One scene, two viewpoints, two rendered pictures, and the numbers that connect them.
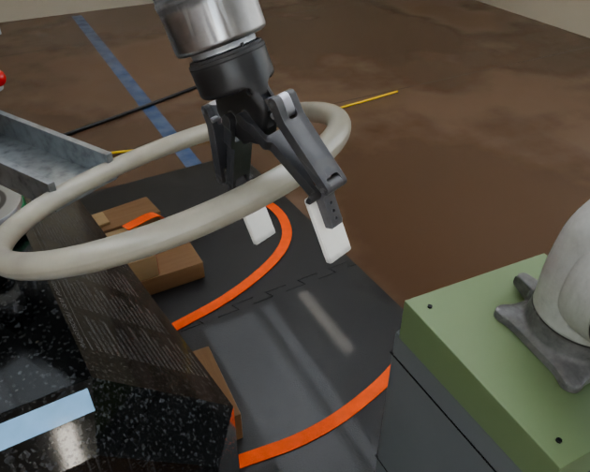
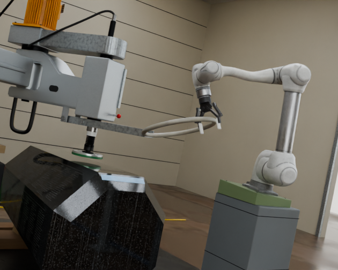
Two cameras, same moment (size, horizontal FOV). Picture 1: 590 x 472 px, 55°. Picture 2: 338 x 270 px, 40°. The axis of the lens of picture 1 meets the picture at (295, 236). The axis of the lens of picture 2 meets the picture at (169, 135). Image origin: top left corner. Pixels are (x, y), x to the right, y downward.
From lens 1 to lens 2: 2.41 m
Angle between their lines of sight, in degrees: 37
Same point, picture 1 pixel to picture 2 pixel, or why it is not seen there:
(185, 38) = (201, 93)
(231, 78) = (206, 99)
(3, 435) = (126, 179)
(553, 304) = (255, 174)
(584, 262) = (260, 160)
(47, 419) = (135, 180)
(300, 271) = not seen: hidden behind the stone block
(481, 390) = (240, 188)
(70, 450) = (140, 189)
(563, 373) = (257, 188)
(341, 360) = not seen: outside the picture
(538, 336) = (252, 184)
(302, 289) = not seen: hidden behind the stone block
